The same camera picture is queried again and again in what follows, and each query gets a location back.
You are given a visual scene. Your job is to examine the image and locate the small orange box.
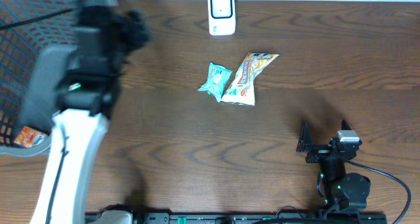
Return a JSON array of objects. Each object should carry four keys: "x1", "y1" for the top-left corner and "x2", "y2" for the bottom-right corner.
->
[{"x1": 14, "y1": 126, "x2": 48, "y2": 148}]

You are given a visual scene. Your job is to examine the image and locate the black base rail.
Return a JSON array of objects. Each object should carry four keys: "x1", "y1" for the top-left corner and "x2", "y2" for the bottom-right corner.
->
[{"x1": 85, "y1": 212, "x2": 388, "y2": 224}]

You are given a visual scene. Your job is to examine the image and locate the grey plastic shopping basket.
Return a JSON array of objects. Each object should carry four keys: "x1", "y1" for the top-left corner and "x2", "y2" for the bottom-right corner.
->
[{"x1": 1, "y1": 0, "x2": 76, "y2": 157}]

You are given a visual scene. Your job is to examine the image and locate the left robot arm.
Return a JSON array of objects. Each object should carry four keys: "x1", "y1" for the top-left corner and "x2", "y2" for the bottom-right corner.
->
[{"x1": 31, "y1": 6, "x2": 150, "y2": 223}]

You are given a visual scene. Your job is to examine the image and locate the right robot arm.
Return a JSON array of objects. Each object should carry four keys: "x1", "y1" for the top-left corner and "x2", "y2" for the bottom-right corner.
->
[{"x1": 296, "y1": 120, "x2": 371, "y2": 212}]

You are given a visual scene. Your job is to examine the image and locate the white barcode scanner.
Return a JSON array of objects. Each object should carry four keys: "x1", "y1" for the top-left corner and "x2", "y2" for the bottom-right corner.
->
[{"x1": 207, "y1": 0, "x2": 236, "y2": 36}]

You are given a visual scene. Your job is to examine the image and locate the teal wet wipes pack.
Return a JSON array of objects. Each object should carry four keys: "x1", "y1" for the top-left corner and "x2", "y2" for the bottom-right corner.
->
[{"x1": 198, "y1": 62, "x2": 232, "y2": 102}]

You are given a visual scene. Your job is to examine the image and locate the yellow snack bag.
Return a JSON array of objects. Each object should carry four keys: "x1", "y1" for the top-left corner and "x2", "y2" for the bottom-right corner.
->
[{"x1": 221, "y1": 53, "x2": 279, "y2": 106}]

